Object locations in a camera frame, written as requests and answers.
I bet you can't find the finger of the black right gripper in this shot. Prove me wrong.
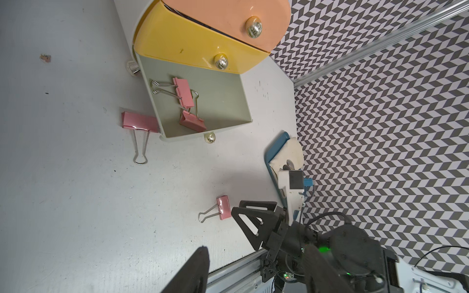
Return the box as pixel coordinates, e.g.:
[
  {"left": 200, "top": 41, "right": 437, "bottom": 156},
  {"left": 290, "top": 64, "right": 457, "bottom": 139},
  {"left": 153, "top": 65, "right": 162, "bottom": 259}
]
[
  {"left": 239, "top": 200, "right": 277, "bottom": 212},
  {"left": 232, "top": 207, "right": 282, "bottom": 251}
]

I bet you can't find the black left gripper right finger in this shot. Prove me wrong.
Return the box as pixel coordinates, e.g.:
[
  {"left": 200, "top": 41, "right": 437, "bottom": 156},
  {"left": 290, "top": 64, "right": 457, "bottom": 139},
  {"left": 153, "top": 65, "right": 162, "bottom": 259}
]
[{"left": 302, "top": 245, "right": 352, "bottom": 293}]

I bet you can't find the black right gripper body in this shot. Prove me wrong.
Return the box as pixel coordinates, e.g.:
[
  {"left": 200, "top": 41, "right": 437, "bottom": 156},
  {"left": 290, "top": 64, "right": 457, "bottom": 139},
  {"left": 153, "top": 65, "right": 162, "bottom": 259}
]
[{"left": 266, "top": 209, "right": 399, "bottom": 293}]

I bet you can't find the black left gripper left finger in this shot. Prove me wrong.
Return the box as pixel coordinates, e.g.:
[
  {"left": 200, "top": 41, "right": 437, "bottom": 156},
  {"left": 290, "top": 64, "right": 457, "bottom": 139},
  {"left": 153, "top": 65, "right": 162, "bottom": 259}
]
[{"left": 161, "top": 246, "right": 210, "bottom": 293}]

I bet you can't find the pink binder clip small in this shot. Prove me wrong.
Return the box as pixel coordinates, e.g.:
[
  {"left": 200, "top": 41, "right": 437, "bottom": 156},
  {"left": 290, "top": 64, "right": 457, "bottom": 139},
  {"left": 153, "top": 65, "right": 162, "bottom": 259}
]
[{"left": 198, "top": 195, "right": 232, "bottom": 223}]

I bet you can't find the green bottom drawer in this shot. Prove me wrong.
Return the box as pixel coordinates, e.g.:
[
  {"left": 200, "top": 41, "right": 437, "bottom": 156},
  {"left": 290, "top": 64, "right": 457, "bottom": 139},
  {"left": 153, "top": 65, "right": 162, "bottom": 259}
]
[{"left": 136, "top": 54, "right": 252, "bottom": 142}]

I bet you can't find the orange top drawer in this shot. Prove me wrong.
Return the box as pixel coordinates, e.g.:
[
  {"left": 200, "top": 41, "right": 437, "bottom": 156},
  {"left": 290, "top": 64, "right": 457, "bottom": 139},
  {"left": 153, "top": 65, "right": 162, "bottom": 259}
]
[{"left": 164, "top": 0, "right": 291, "bottom": 52}]

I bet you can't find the yellow drawer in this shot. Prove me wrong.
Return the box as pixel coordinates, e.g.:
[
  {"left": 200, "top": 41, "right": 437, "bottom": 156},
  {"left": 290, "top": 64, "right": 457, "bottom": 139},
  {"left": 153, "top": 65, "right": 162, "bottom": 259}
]
[{"left": 133, "top": 1, "right": 269, "bottom": 74}]

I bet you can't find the white round drawer cabinet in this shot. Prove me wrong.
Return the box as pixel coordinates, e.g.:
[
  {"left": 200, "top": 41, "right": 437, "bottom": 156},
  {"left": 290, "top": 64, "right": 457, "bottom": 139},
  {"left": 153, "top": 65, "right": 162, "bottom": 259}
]
[{"left": 114, "top": 1, "right": 164, "bottom": 76}]

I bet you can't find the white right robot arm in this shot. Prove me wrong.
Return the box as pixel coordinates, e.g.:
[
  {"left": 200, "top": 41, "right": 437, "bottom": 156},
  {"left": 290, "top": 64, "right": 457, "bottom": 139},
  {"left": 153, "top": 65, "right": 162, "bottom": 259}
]
[{"left": 232, "top": 201, "right": 469, "bottom": 293}]

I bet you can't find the beige cloth napkin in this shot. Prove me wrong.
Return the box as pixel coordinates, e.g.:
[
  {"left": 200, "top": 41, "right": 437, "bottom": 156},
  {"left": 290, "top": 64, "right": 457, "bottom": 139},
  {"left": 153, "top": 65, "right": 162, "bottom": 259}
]
[{"left": 269, "top": 137, "right": 304, "bottom": 177}]

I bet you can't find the aluminium front rail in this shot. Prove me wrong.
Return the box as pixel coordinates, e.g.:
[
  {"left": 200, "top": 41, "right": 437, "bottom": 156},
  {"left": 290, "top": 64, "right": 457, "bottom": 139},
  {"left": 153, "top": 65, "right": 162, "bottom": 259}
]
[{"left": 206, "top": 249, "right": 274, "bottom": 293}]

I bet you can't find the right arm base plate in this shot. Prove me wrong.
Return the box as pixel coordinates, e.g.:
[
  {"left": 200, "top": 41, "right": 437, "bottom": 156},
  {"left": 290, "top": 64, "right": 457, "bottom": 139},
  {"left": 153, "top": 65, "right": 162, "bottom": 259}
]
[{"left": 260, "top": 252, "right": 305, "bottom": 293}]

